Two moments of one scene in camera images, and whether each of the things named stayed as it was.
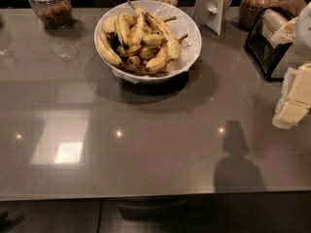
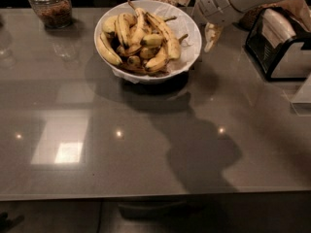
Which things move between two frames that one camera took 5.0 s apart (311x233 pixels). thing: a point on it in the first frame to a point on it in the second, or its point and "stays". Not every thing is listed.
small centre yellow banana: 152,40 stays
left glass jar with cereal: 52,5 stays
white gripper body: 303,38 to 211,3
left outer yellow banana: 107,51 stays
